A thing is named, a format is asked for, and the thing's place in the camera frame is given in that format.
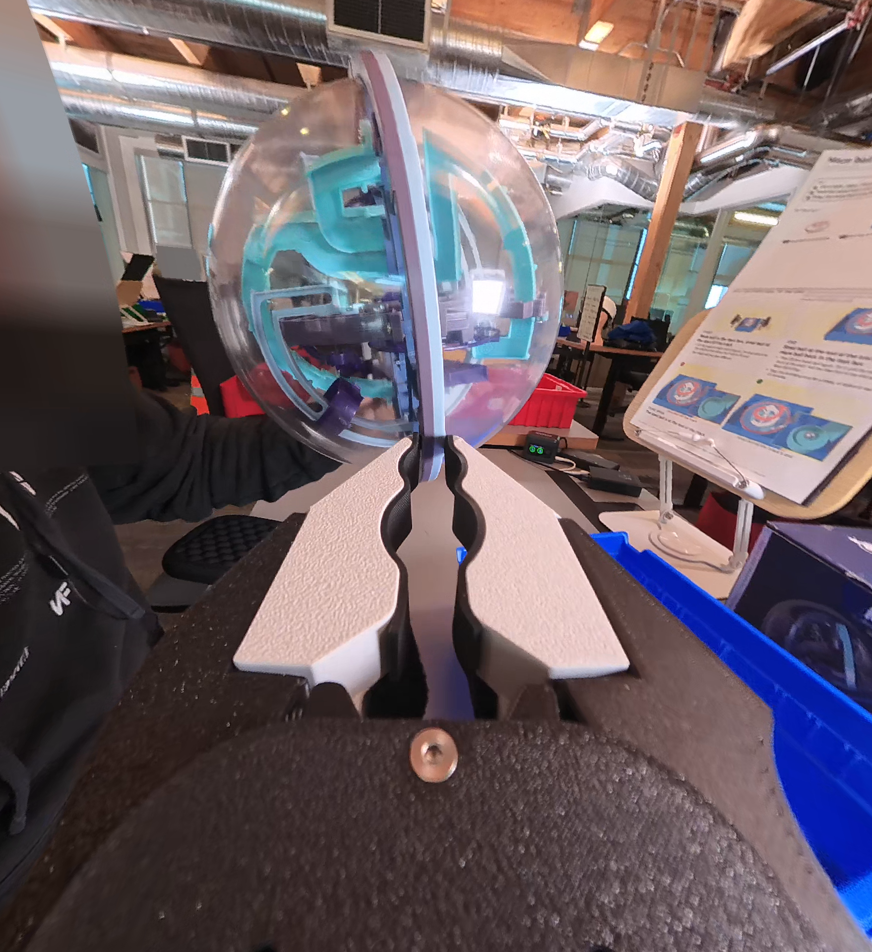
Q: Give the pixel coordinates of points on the black device green display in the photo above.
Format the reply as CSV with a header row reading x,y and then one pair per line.
x,y
537,444

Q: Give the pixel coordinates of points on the person's black sweatshirt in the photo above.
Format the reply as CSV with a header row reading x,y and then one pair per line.
x,y
34,625

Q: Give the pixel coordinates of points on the black mesh pad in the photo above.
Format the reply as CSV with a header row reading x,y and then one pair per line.
x,y
220,548

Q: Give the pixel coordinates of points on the red plastic bin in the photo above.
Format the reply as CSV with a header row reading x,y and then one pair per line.
x,y
555,402

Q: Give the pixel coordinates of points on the clear plastic maze ball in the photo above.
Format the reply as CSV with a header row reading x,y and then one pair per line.
x,y
302,253

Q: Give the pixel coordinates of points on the printed instruction sheet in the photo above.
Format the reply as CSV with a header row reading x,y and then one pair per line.
x,y
793,357

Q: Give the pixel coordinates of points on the ceiling air vent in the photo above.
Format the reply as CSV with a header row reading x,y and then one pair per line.
x,y
209,149

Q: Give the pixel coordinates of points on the instruction sheet on stand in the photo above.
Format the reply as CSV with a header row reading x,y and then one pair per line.
x,y
689,536

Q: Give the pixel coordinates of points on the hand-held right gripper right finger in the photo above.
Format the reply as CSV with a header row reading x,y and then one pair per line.
x,y
540,595

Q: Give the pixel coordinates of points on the blue plastic bin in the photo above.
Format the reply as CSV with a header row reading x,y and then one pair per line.
x,y
793,714

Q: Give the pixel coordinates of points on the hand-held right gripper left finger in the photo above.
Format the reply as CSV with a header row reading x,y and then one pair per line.
x,y
325,595

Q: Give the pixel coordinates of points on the silver ceiling duct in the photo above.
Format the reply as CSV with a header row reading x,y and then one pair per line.
x,y
183,89

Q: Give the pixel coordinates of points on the dark blue cardboard box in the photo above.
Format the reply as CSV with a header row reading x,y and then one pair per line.
x,y
838,610

